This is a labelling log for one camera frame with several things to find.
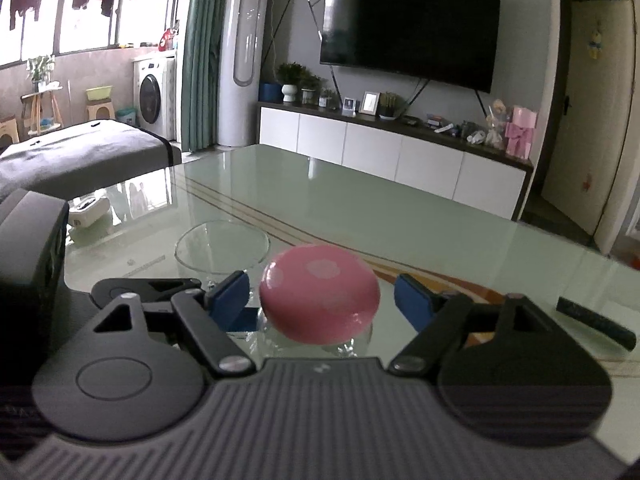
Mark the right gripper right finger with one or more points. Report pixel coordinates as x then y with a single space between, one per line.
507 371

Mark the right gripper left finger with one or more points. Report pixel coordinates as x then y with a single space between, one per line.
139 368

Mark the pink polka dot cap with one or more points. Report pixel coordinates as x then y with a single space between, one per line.
319 294

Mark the white handheld device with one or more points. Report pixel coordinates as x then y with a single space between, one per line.
88 211

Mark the black remote control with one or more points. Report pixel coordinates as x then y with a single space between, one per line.
609 328

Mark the clear drinking glass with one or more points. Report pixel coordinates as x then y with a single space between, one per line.
215 249

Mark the grey sofa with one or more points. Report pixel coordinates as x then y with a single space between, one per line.
75 161

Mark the white tv cabinet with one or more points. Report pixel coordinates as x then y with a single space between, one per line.
471 175

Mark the small wooden stool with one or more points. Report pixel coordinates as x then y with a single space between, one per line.
100 110

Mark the pink gift box with bow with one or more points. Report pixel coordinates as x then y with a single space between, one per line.
520 132

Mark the plush doll bouquet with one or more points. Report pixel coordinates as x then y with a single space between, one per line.
496 125

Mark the white interior door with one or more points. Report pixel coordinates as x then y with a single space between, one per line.
595 110

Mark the white washing machine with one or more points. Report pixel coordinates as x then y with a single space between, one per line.
155 90

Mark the small cactus plant pot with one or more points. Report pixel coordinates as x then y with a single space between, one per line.
388 105

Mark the potted plant white pot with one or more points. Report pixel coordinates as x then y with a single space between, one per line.
289 76

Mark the green curtain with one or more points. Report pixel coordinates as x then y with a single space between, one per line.
201 73

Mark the white tower air conditioner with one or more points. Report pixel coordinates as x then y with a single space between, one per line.
239 72

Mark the white photo frame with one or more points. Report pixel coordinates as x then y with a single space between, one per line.
369 103

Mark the black wall television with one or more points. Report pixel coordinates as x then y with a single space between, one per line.
448 41

